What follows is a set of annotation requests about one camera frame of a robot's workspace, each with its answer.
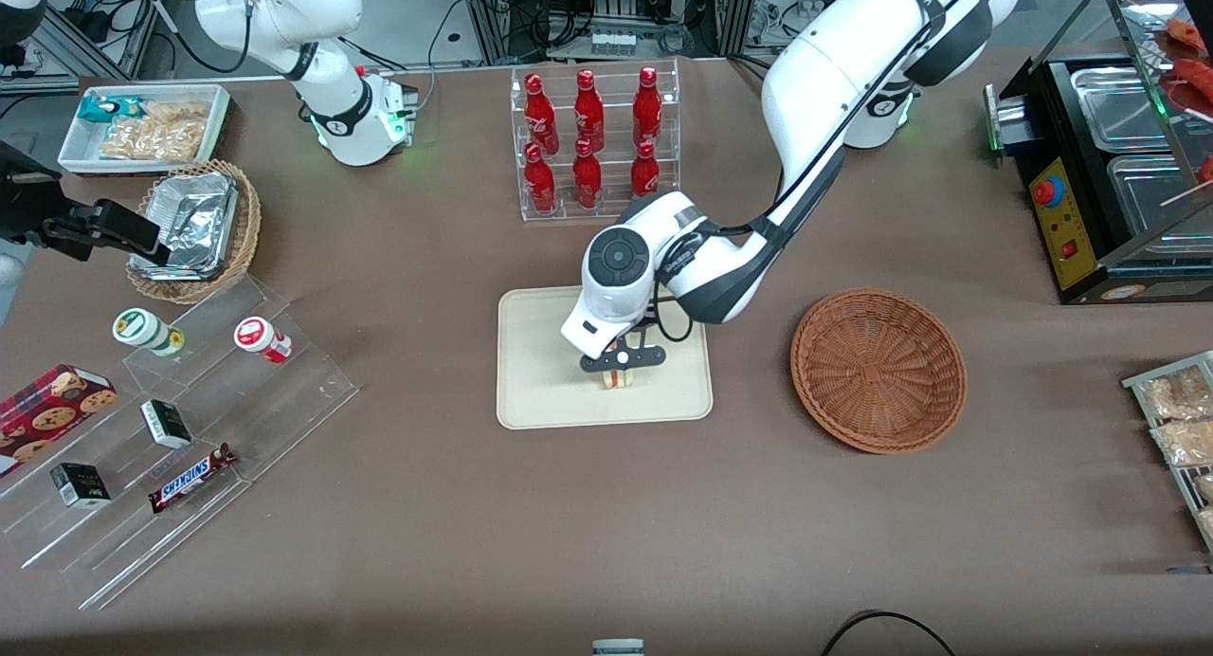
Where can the red lidded cup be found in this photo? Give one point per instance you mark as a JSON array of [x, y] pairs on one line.
[[256, 336]]

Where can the metal tray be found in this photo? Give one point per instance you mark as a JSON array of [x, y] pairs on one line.
[[1137, 383]]

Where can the small dark box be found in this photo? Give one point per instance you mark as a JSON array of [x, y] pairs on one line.
[[81, 485], [168, 424]]

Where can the white rectangular bin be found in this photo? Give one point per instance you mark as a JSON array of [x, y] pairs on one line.
[[78, 149]]

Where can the aluminium foil container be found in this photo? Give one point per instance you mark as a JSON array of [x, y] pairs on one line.
[[194, 225]]

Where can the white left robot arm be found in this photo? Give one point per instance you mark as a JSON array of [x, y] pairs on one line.
[[805, 87]]

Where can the black food warmer case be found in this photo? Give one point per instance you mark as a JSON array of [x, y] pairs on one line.
[[1066, 229]]

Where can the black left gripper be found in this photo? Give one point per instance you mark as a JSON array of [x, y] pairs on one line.
[[643, 322]]

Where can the red soda bottle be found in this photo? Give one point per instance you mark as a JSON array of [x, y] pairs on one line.
[[588, 111], [647, 106], [539, 187], [644, 177], [587, 182], [539, 111]]

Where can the large brown wicker basket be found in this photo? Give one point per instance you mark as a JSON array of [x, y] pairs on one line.
[[877, 372]]

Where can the snickers bar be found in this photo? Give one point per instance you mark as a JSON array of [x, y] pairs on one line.
[[190, 479]]

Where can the white power strip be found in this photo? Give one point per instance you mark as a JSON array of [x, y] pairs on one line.
[[612, 44]]

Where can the cream plastic tray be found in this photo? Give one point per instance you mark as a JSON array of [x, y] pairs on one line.
[[540, 372]]

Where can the red plaid cookie box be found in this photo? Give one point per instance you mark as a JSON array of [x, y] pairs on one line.
[[47, 414]]

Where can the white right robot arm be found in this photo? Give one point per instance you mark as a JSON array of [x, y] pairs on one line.
[[332, 116]]

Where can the triangular sandwich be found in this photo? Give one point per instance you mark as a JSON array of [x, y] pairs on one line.
[[618, 380]]

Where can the teal snack packet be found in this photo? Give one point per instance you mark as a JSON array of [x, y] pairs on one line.
[[99, 109]]

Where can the steel warmer pan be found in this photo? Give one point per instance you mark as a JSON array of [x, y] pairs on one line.
[[1151, 196], [1118, 106]]

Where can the grey device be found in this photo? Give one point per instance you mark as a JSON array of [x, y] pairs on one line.
[[618, 648]]

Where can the clear acrylic bottle rack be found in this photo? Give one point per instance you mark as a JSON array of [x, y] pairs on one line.
[[616, 68]]

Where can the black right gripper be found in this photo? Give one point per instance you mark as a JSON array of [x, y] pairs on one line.
[[30, 210]]

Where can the small brown wicker basket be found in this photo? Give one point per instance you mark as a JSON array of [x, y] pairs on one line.
[[248, 225]]

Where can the clear acrylic stepped shelf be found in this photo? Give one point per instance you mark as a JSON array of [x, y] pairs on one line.
[[246, 419]]

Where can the green lidded cup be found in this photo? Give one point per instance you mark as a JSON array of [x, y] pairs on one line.
[[137, 327]]

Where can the clear bag of chips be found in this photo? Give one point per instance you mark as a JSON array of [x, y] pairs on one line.
[[161, 135]]

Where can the clear bag of snacks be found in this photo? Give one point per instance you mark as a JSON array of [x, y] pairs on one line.
[[1180, 395], [1207, 523], [1185, 443], [1205, 487]]

